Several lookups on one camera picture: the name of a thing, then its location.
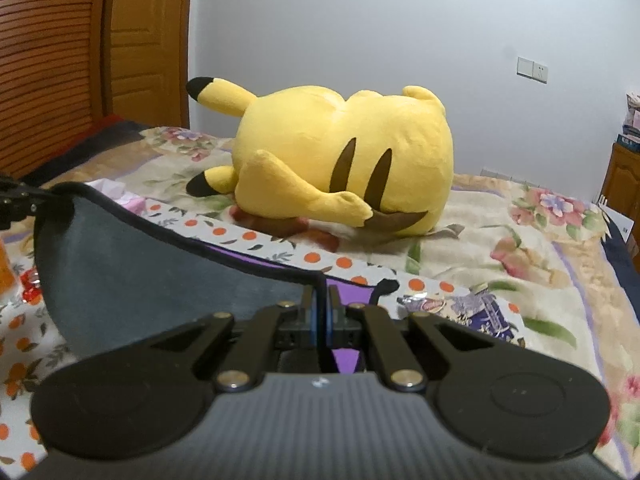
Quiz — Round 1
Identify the grey towel with dark hem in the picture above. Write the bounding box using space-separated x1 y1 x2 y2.
32 181 401 376

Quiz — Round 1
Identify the white box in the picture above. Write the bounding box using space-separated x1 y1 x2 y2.
597 199 637 242

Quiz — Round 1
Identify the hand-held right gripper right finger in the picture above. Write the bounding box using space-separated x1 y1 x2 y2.
327 284 502 392

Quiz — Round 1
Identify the yellow plush toy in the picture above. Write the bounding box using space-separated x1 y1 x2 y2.
185 76 455 236

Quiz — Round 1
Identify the pink packet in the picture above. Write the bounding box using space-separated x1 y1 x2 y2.
91 179 147 212

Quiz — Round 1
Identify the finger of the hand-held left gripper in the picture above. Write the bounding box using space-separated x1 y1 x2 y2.
0 172 76 232

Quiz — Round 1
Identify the wooden door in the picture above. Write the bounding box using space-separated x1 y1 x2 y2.
102 0 194 129

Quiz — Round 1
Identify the white cloth with orange dots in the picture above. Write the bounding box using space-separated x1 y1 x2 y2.
0 199 527 467

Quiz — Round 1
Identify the slatted wooden headboard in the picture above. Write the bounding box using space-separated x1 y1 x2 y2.
0 0 110 181

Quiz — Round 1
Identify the purple snack packet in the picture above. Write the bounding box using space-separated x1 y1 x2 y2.
397 284 527 347

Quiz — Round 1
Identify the white wall socket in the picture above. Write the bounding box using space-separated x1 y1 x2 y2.
516 56 550 84

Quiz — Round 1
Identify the orange plastic object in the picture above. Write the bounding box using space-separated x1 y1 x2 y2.
0 239 17 297

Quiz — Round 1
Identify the floral bed blanket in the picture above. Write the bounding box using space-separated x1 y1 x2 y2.
22 125 640 477

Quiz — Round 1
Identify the wooden cabinet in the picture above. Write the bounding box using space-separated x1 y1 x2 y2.
599 142 640 260

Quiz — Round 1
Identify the red wrapped candy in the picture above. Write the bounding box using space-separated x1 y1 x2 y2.
19 267 45 307

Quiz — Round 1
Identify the boxes and packets pile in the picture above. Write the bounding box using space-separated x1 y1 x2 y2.
617 91 640 154

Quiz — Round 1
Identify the dark blanket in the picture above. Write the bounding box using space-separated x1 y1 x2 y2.
20 114 153 188

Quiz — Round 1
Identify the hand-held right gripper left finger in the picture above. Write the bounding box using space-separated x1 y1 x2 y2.
148 284 319 392

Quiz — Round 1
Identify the dark blue cloth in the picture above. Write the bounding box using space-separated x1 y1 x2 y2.
600 237 640 307

